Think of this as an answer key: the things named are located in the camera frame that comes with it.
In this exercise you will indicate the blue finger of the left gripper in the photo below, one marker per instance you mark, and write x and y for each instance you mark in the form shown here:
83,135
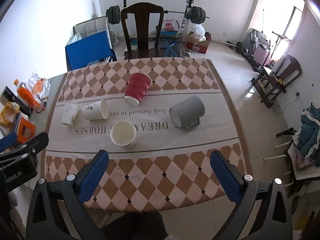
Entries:
29,149
8,141

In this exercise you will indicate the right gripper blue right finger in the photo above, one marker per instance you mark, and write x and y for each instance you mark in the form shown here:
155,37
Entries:
273,220

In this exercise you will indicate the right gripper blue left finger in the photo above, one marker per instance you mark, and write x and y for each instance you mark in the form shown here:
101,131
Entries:
45,219

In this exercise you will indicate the white paper cup upside down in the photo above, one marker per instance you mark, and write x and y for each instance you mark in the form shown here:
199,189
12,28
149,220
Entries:
70,112

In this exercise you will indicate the white paper cup with print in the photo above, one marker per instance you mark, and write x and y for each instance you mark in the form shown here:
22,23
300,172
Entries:
96,111

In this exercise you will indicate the red ribbed paper cup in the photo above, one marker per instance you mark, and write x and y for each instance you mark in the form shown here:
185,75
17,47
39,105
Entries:
136,88

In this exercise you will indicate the orange box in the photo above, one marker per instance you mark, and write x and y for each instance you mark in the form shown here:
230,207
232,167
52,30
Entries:
23,129

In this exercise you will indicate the yellow plastic bag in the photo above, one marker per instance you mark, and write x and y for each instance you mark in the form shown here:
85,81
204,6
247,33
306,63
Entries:
8,114

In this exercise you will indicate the orange juice bottle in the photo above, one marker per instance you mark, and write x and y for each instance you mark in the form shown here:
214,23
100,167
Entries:
27,95

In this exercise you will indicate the white plastic bag on table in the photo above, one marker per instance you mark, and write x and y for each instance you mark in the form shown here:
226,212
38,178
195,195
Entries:
40,87

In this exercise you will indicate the pile of clothes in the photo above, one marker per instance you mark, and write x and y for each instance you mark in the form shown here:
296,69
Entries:
306,140

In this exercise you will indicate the checkered brown table cloth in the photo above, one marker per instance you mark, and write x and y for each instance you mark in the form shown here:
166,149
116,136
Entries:
168,167

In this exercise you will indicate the white padded bench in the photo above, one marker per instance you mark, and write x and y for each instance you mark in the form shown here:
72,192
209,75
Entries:
92,26

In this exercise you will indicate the grey ribbed mug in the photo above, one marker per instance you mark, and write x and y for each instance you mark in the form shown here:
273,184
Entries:
187,114

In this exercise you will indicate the dark wooden side chair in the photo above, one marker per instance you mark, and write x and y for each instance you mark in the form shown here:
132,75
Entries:
271,83

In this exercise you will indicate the small barbell on floor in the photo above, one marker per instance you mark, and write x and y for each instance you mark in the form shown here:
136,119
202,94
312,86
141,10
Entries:
238,46

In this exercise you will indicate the red white plastic bag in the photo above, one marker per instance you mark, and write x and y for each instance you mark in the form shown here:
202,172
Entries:
170,25

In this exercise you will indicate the red cardboard box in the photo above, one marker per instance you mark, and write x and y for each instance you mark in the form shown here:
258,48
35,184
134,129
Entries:
196,43

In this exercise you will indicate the white weight rack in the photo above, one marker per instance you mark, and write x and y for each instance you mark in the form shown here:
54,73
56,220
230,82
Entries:
186,19

